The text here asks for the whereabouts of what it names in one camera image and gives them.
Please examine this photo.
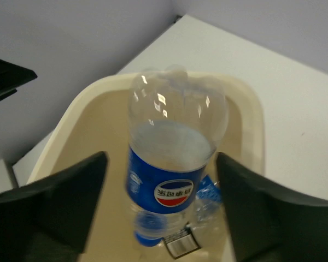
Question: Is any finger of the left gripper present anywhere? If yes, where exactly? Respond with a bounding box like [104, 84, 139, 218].
[0, 59, 38, 101]

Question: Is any beige plastic bin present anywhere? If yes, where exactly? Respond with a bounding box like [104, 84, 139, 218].
[28, 74, 265, 261]

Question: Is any blue label plastic bottle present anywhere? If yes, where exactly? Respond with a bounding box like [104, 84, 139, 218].
[190, 175, 226, 247]

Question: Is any black cap pepsi bottle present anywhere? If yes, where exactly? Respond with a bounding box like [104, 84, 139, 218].
[163, 223, 201, 260]

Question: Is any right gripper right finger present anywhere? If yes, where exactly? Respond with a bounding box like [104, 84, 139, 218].
[216, 152, 328, 261]

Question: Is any blue cap bottle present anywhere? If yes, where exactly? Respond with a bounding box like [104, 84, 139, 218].
[125, 68, 229, 246]

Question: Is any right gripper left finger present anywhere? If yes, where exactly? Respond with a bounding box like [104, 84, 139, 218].
[0, 152, 108, 261]

